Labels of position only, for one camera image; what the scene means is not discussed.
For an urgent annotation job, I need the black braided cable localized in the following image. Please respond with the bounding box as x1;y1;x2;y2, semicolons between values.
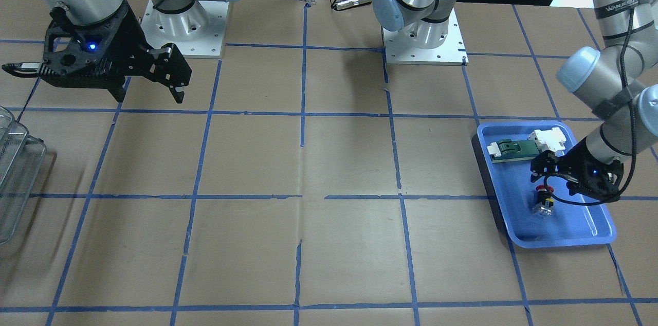
544;0;641;207

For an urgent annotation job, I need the silver cable connector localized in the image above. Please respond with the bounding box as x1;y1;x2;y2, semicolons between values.
331;0;372;11

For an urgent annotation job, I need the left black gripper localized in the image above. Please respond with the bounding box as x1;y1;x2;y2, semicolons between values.
529;139;624;203

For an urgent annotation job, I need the white circuit breaker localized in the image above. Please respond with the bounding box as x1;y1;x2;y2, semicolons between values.
527;127;567;155

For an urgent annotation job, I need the wire mesh shelf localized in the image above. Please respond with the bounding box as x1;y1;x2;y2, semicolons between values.
1;107;47;245

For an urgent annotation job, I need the blue plastic tray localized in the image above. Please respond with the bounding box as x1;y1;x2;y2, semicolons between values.
472;120;617;248

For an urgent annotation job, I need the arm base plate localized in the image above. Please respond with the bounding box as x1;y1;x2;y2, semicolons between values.
141;0;232;59
381;9;469;66

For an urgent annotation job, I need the green terminal block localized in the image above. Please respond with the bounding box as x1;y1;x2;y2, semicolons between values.
486;139;540;164

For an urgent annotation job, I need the red emergency stop button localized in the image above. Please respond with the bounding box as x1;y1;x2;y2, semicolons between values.
532;185;555;216

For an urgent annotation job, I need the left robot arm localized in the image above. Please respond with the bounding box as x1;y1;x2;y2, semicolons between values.
372;0;656;206

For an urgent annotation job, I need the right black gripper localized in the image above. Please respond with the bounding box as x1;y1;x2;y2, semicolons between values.
2;0;192;104

